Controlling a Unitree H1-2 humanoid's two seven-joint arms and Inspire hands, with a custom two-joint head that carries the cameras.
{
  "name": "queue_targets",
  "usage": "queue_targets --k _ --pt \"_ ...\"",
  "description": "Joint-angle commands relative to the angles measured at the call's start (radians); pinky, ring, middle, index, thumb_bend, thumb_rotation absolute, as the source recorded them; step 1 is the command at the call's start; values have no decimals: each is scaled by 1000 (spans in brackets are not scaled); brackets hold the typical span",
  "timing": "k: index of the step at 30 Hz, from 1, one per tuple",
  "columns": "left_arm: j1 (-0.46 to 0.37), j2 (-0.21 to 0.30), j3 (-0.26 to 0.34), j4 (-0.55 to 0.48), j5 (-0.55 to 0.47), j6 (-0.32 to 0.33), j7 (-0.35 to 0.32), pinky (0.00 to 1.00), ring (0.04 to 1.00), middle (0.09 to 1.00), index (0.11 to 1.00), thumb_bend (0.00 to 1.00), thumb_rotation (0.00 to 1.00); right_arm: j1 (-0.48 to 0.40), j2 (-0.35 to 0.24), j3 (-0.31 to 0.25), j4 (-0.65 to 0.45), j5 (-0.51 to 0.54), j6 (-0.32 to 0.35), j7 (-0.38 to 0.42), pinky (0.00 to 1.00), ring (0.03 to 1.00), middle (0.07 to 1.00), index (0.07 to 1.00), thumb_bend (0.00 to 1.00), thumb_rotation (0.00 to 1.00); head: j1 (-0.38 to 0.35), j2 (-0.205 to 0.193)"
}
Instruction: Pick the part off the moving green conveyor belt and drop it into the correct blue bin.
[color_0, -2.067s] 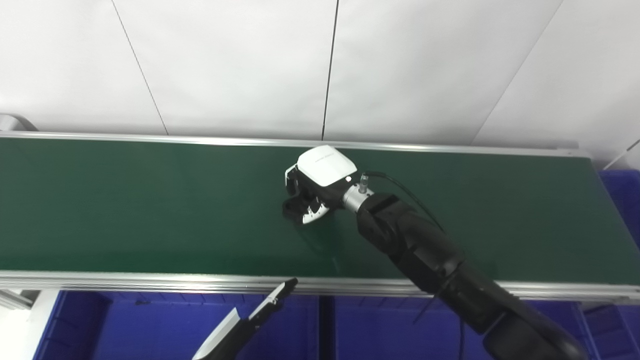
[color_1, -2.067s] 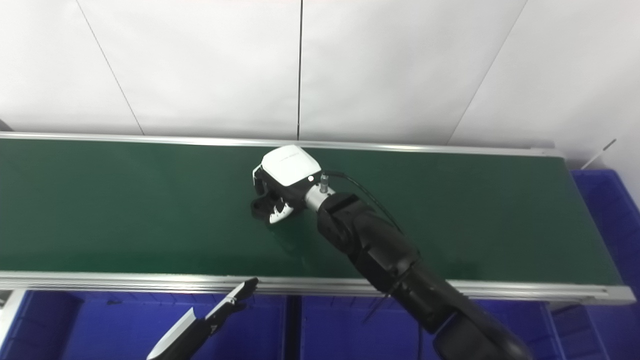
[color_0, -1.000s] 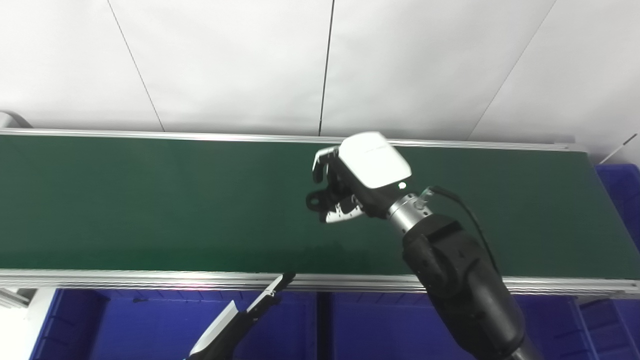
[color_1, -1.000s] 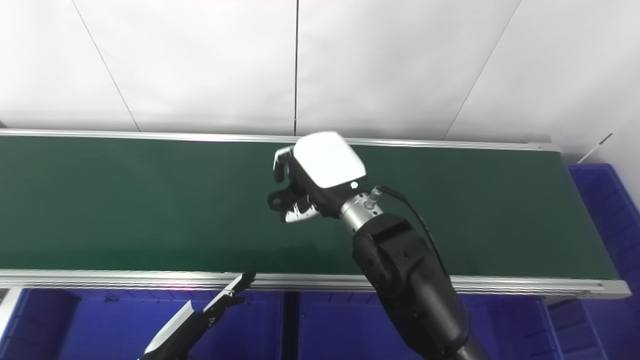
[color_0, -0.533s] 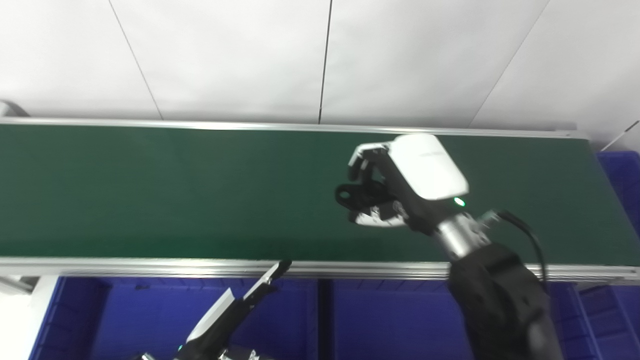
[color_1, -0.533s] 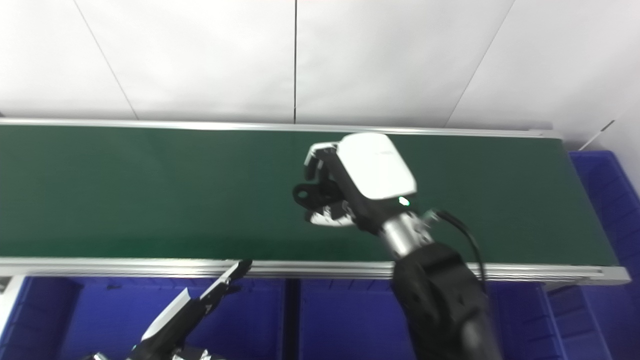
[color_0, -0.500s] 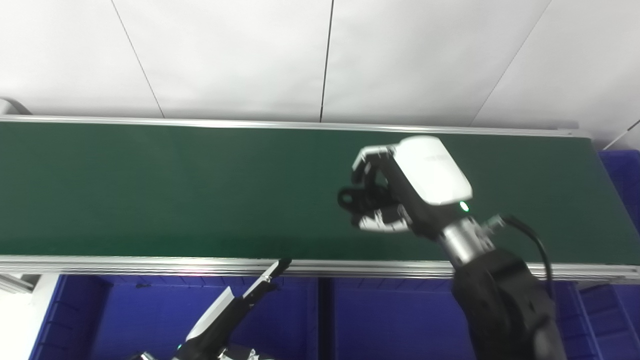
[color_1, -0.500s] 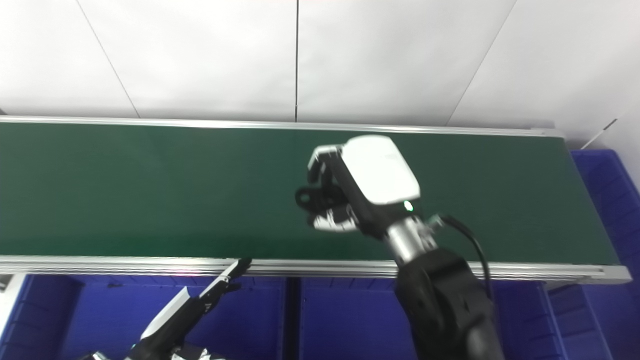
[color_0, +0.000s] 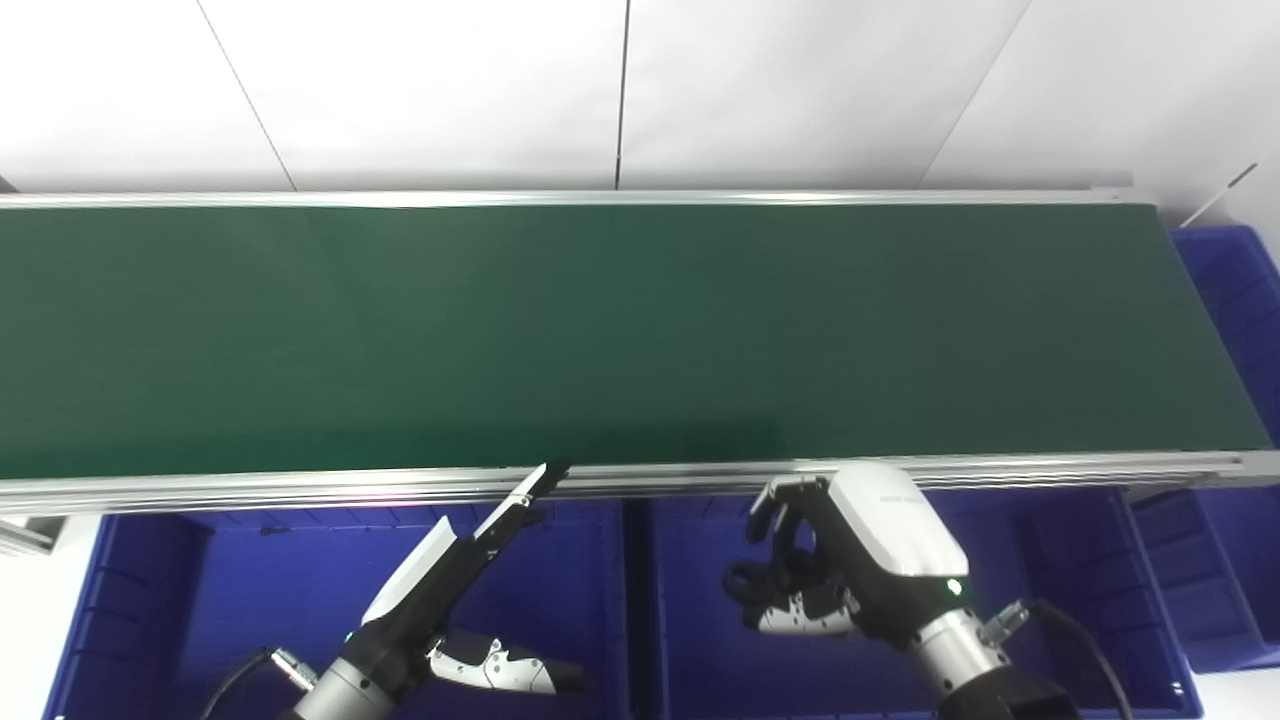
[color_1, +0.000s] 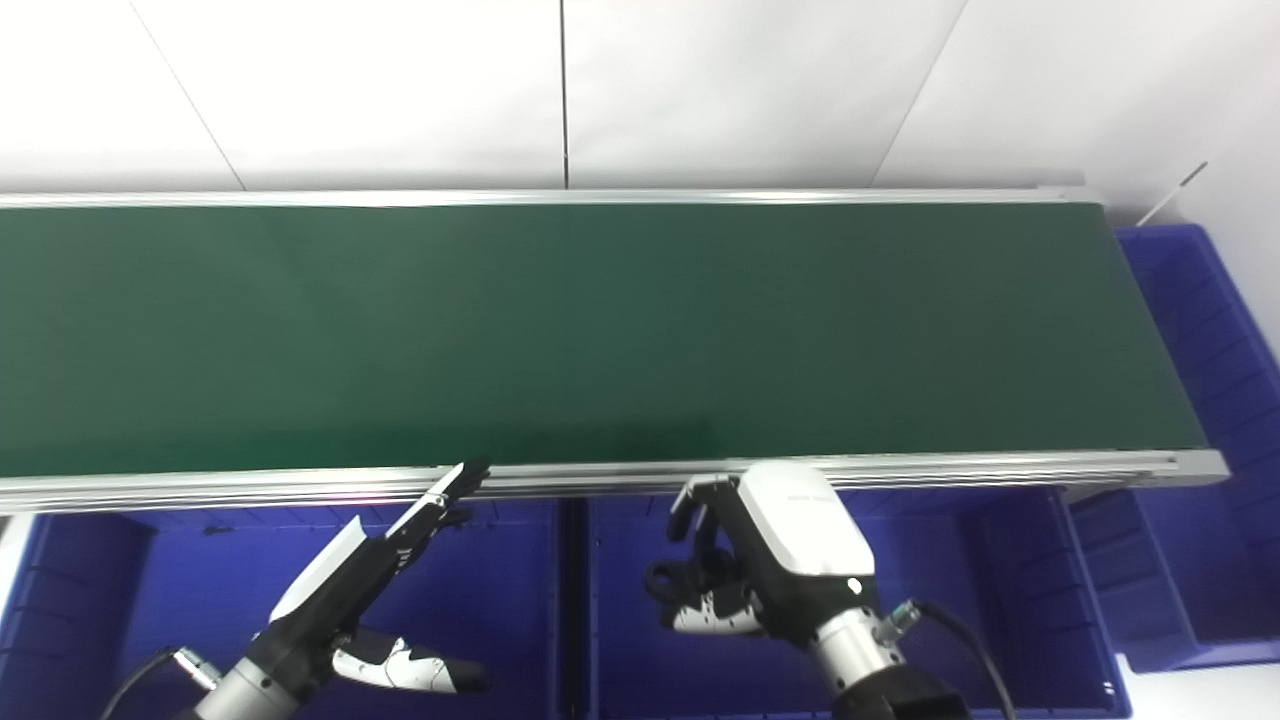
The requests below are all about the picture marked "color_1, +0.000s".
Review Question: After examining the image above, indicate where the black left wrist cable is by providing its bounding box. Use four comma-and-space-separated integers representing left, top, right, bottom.
100, 647, 221, 720

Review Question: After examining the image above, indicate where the thin white rod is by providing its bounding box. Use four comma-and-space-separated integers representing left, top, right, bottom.
1135, 162, 1208, 226

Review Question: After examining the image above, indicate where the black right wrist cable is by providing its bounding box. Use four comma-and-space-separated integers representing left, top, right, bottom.
872, 598, 1016, 720

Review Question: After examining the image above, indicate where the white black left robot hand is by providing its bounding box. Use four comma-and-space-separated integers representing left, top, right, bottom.
245, 459, 493, 694

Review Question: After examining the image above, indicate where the blue plastic bin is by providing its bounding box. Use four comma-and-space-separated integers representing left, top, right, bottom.
1065, 225, 1280, 673
0, 500, 576, 720
575, 488, 1131, 720

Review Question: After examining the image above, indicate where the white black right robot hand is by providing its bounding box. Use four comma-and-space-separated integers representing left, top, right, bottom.
645, 462, 881, 641

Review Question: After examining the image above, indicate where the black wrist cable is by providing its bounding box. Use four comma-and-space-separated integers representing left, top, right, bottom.
872, 598, 1016, 720
100, 647, 221, 720

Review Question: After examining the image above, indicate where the black flanged metal part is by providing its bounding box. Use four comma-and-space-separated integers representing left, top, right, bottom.
645, 545, 736, 611

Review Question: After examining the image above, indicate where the aluminium conveyor side rail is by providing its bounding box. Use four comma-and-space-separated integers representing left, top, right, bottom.
0, 450, 1229, 516
0, 188, 1106, 209

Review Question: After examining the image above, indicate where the green conveyor belt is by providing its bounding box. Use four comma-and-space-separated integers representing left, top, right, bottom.
0, 203, 1206, 479

